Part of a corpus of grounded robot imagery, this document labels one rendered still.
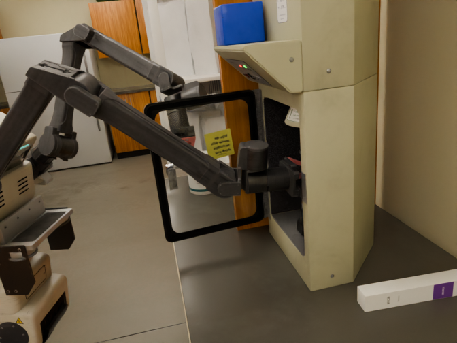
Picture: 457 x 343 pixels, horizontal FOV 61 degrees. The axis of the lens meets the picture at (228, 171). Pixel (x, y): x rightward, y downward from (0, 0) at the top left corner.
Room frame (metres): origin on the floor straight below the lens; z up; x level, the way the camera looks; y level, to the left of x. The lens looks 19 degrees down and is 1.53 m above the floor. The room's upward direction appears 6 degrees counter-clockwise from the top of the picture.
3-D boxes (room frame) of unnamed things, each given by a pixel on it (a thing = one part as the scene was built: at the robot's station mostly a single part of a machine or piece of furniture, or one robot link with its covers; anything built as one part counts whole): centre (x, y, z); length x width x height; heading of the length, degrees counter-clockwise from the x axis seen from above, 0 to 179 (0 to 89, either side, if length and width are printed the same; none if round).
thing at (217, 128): (1.04, 0.05, 1.19); 0.30 x 0.01 x 0.40; 106
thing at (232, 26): (1.02, -0.06, 1.56); 0.10 x 0.10 x 0.09; 10
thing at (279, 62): (0.93, -0.08, 1.46); 0.32 x 0.12 x 0.10; 10
